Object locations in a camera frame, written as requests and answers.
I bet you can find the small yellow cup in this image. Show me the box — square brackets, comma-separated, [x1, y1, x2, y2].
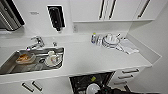
[91, 76, 98, 82]

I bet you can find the stainless steel dishwasher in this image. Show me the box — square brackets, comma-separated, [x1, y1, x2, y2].
[67, 70, 116, 94]

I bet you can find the narrow white drawer unit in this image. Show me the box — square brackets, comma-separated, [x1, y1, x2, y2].
[109, 64, 148, 94]

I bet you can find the stack of white dishes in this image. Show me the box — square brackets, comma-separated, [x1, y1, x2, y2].
[101, 32, 123, 50]

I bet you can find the small white bottle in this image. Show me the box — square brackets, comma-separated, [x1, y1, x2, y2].
[95, 35, 102, 47]

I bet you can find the blue and white bottle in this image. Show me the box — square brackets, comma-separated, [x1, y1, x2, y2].
[90, 32, 98, 45]

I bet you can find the white plate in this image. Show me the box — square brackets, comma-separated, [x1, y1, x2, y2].
[44, 53, 63, 67]

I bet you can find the white under-sink cabinet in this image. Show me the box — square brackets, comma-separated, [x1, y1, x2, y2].
[0, 75, 73, 94]

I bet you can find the white cup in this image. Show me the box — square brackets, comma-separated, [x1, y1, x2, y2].
[47, 50, 57, 65]

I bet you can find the small chrome sink pump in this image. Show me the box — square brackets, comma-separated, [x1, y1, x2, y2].
[51, 41, 58, 48]

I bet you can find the chrome sink faucet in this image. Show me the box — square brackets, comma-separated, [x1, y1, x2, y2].
[25, 35, 46, 52]

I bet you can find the clear container with orange food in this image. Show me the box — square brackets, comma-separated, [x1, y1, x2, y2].
[15, 53, 37, 66]

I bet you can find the stainless steel sink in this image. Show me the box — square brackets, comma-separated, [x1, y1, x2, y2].
[0, 46, 66, 76]

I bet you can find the white three-door wall cabinet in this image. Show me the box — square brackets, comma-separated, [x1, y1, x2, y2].
[68, 0, 168, 24]

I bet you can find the black wall soap dispenser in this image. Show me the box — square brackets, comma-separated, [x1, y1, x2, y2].
[46, 4, 67, 34]

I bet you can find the small wall label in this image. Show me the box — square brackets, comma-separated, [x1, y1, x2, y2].
[29, 11, 40, 16]

